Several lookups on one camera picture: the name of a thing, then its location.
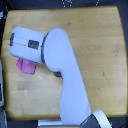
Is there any pink cloth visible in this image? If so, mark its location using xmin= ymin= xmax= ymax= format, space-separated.
xmin=16 ymin=58 xmax=36 ymax=74

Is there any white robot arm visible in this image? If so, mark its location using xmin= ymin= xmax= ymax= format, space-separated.
xmin=9 ymin=27 xmax=112 ymax=128

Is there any white label strip bottom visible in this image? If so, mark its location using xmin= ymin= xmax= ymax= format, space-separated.
xmin=37 ymin=119 xmax=62 ymax=127

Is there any white object left edge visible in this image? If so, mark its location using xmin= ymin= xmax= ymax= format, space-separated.
xmin=0 ymin=60 xmax=4 ymax=107

